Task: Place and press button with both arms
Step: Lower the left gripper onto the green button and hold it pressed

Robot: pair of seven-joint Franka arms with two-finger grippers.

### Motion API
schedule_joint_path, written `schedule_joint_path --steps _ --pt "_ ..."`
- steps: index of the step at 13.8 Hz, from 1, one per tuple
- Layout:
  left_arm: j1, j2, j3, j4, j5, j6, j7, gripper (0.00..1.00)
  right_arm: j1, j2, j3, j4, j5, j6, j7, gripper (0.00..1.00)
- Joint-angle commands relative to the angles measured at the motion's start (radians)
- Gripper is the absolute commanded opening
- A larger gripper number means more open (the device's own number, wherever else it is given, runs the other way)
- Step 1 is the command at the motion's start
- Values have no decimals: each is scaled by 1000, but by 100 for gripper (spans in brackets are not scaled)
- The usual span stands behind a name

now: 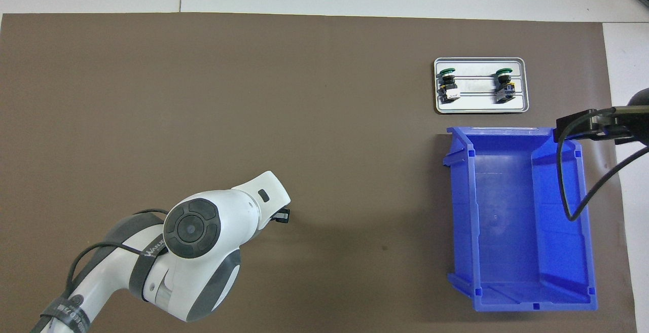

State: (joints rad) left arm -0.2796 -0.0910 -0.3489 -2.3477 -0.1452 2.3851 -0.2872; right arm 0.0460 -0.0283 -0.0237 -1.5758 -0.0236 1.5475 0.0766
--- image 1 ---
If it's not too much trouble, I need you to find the green push button switch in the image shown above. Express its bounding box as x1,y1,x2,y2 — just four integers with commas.
438,68,461,103
494,68,516,103

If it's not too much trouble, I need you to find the grey metal tray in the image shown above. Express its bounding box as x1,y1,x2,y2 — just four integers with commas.
434,57,529,115

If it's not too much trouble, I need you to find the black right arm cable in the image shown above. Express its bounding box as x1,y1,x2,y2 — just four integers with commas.
555,119,649,221

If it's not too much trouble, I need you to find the brown table mat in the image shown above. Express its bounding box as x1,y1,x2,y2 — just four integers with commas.
0,13,637,333

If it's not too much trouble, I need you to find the blue plastic storage bin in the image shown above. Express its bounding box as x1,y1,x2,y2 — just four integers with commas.
442,126,599,312

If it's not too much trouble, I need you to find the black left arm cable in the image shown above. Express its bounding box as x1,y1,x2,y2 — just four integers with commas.
30,209,170,333

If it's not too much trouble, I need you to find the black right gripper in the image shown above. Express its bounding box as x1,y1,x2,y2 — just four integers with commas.
555,89,649,146

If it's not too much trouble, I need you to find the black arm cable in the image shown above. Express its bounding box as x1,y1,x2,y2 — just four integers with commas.
30,209,170,333
555,119,649,221

